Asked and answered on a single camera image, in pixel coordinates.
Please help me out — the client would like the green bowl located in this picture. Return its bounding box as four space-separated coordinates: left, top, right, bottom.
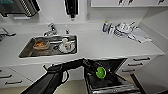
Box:
95 66 107 80

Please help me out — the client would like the stainless steel dishwasher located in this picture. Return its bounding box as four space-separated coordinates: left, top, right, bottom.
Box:
83 58 146 94

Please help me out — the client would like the stack of white bowls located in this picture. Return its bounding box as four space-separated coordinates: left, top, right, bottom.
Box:
113 21 137 39

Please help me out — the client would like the white cup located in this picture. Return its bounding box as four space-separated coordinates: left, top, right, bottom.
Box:
58 38 76 54

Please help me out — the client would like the narrow white drawer unit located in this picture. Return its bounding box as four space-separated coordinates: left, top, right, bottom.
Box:
118 54 158 76

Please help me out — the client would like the steel sink basin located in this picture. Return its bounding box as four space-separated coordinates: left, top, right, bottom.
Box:
18 34 79 59

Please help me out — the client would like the white dish cloth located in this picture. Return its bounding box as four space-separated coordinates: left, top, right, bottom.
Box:
128 28 153 44

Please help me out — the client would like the chrome faucet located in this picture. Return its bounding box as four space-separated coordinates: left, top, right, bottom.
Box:
43 22 58 38

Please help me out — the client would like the orange item in sink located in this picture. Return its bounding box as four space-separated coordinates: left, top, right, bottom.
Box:
33 40 51 51

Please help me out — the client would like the black soap dispenser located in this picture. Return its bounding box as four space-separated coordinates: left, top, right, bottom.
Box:
64 0 80 20

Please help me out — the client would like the wide white drawer unit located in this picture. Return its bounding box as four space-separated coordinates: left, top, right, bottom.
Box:
0 66 34 89

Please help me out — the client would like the grey paper towel dispenser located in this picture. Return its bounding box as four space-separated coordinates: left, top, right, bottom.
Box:
0 0 42 18

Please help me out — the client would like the white wall outlet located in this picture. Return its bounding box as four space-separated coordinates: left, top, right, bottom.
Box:
85 12 91 21

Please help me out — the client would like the three-door white wall cabinet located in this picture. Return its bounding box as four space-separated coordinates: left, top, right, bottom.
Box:
89 0 168 8

